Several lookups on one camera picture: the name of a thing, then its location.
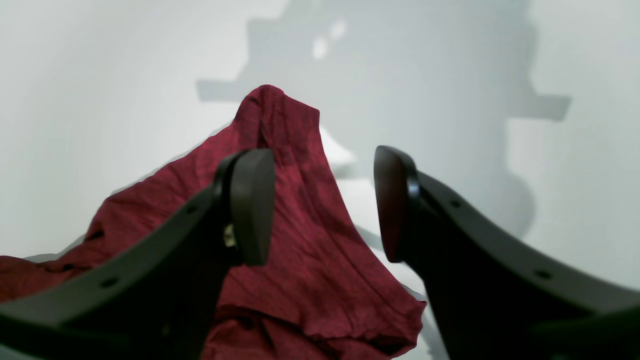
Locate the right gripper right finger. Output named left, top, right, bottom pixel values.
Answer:
left=374, top=145, right=640, bottom=360

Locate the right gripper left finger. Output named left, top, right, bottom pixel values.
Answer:
left=1, top=148, right=275, bottom=360

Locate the dark red long-sleeve shirt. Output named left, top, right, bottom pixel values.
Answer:
left=1, top=85, right=426, bottom=360

